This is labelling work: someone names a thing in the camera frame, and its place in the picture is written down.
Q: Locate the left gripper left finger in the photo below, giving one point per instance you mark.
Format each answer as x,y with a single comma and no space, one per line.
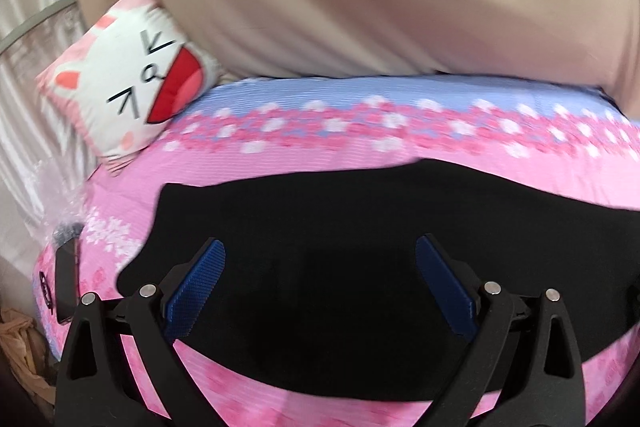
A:
96,386

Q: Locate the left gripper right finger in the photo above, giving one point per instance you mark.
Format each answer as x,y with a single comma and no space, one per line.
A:
522,365

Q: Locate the black pants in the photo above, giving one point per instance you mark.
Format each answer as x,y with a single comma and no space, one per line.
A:
321,292

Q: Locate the brown paper bag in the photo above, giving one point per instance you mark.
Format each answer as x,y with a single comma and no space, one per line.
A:
27,353

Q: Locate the black smartphone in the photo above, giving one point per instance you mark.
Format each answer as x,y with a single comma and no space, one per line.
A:
66,280

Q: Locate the silvery pink curtain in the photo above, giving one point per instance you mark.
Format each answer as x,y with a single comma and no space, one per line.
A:
40,151

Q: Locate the pink floral bed sheet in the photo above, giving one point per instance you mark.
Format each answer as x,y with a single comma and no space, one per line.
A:
565,141

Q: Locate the white cat face pillow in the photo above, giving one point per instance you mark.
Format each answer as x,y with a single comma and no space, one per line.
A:
122,82

